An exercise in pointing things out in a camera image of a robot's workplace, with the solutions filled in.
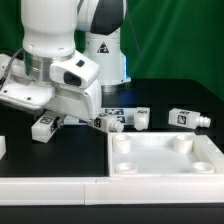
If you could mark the white left fence block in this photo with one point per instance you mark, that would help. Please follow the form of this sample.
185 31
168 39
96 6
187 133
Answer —
2 146

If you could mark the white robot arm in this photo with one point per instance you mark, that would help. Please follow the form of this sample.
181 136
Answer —
49 25

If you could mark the white front fence rail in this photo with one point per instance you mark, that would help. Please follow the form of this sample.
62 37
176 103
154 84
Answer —
100 191

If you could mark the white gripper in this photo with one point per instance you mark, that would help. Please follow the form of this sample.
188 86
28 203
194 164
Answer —
67 87

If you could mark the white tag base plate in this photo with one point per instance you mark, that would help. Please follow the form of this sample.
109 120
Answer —
125 116

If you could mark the white square tabletop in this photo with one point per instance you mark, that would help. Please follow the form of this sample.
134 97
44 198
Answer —
154 153

